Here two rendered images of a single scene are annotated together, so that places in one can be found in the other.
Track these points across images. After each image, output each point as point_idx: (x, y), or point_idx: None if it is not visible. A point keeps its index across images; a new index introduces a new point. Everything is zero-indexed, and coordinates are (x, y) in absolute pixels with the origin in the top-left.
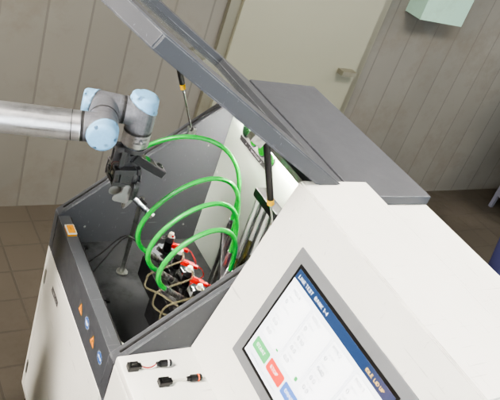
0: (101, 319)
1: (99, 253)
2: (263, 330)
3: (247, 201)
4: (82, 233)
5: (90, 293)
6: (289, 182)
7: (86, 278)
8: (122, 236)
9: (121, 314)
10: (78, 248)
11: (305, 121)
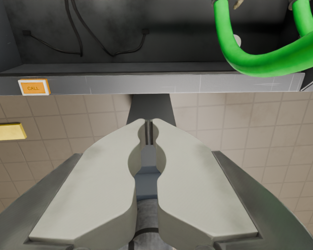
0: (240, 86)
1: (79, 42)
2: None
3: None
4: (3, 38)
5: (185, 90)
6: None
7: (152, 88)
8: (66, 6)
9: (174, 17)
10: (81, 82)
11: None
